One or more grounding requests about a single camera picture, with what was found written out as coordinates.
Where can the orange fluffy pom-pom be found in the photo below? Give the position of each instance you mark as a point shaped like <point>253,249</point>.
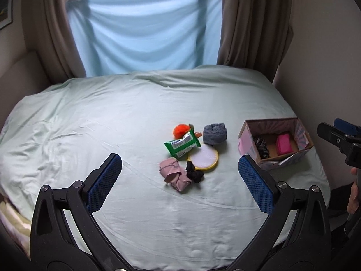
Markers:
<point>181,130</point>

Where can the grey fluffy cloth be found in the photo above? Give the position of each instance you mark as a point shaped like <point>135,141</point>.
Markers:
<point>214,134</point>

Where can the pink crumpled cloth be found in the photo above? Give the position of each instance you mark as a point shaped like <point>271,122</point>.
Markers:
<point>174,176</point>

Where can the pale yellow blanket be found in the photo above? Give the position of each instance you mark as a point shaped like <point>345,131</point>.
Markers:
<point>15,225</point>

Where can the light blue hanging cloth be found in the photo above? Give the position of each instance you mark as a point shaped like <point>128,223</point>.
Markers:
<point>141,34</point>

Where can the framed wall picture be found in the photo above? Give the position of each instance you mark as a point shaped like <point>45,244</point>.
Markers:
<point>5,11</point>

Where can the pink pouch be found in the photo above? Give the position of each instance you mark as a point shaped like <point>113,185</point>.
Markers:
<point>283,144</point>

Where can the beige padded headboard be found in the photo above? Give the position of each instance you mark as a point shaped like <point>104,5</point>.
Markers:
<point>19,82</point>

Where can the green wet wipes packet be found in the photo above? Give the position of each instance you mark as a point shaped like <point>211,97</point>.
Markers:
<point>182,146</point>

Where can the person's right hand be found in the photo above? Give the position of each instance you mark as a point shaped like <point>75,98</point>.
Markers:
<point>354,196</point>

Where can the pink printed cardboard box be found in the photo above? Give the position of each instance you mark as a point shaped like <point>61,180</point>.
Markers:
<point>275,158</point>

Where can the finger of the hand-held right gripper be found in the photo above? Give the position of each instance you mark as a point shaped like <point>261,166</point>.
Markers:
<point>328,133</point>
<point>345,125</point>

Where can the brown curtain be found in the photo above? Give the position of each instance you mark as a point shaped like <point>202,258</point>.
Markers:
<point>253,25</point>
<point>56,28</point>

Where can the black and white scrunchie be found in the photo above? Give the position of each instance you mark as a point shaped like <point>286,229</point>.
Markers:
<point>261,147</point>

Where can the round white yellow-rimmed pad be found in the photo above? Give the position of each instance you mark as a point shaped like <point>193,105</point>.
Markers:
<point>204,159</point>

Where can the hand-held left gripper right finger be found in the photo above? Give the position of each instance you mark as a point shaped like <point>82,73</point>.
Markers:
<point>255,185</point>

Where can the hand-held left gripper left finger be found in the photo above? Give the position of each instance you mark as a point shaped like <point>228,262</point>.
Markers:
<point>105,182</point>

